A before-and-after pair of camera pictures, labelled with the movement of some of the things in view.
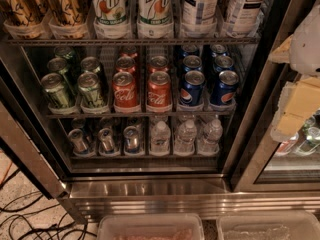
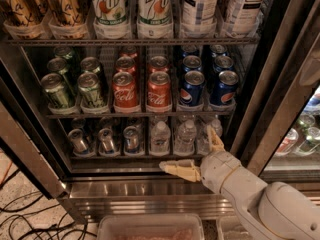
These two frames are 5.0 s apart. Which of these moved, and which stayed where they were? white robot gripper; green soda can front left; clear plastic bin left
Moved: white robot gripper
Stayed: clear plastic bin left; green soda can front left
